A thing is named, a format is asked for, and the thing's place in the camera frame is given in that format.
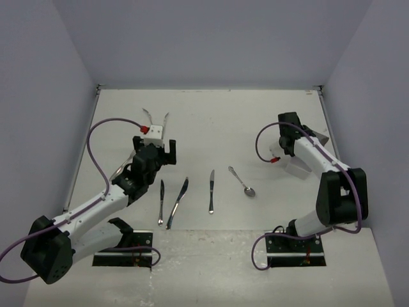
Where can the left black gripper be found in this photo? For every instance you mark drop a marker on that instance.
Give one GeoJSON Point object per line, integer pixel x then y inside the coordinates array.
{"type": "Point", "coordinates": [167, 158]}

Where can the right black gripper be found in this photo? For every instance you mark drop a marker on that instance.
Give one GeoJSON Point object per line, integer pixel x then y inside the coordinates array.
{"type": "Point", "coordinates": [305, 127]}

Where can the long steel knife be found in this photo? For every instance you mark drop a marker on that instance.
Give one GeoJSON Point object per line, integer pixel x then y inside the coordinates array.
{"type": "Point", "coordinates": [177, 202]}

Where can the clear plastic utensil container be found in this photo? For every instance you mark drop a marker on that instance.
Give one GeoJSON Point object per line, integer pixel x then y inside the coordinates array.
{"type": "Point", "coordinates": [297, 167]}

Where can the ornate handle steel spoon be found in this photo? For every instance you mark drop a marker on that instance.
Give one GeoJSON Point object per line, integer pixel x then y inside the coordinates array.
{"type": "Point", "coordinates": [248, 191]}

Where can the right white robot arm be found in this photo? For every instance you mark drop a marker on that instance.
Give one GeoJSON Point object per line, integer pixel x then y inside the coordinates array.
{"type": "Point", "coordinates": [342, 194]}

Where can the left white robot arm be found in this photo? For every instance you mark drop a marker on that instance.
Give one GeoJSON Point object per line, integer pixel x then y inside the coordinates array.
{"type": "Point", "coordinates": [54, 245]}

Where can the steel fork near left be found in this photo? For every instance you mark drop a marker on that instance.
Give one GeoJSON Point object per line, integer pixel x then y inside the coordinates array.
{"type": "Point", "coordinates": [122, 166]}

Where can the small steel fork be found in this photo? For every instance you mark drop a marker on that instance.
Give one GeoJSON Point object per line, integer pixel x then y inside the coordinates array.
{"type": "Point", "coordinates": [165, 121]}

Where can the short steel knife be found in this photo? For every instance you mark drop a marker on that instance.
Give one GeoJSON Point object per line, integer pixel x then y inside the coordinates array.
{"type": "Point", "coordinates": [160, 214]}

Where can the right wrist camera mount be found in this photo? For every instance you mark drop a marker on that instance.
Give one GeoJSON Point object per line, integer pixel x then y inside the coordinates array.
{"type": "Point", "coordinates": [276, 152]}

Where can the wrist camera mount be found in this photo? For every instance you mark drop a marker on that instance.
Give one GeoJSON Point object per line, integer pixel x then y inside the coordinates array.
{"type": "Point", "coordinates": [153, 135]}
{"type": "Point", "coordinates": [276, 152]}

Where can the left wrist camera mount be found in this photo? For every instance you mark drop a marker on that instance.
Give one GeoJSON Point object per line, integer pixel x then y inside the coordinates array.
{"type": "Point", "coordinates": [153, 135]}

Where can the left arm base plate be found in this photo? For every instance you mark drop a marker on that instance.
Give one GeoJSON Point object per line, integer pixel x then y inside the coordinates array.
{"type": "Point", "coordinates": [133, 258]}

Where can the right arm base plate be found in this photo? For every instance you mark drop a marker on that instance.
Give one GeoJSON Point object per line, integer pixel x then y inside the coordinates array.
{"type": "Point", "coordinates": [283, 252]}

